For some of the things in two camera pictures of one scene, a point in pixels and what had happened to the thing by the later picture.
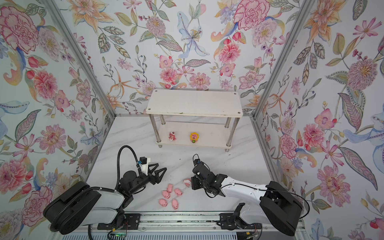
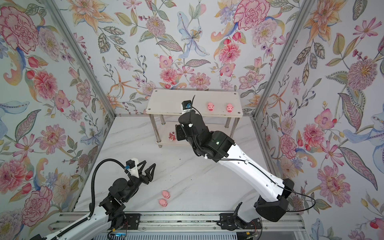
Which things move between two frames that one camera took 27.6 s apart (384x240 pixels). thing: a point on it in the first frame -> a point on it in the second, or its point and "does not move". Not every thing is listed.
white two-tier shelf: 206,118 does not move
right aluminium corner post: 304,12 does not move
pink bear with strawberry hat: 172,136 does not move
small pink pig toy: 163,202 does not move
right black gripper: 194,186 -> 179,133
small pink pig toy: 170,188 -> 210,106
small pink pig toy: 165,194 does not move
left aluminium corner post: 69,37 does not move
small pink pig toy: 178,192 -> 229,108
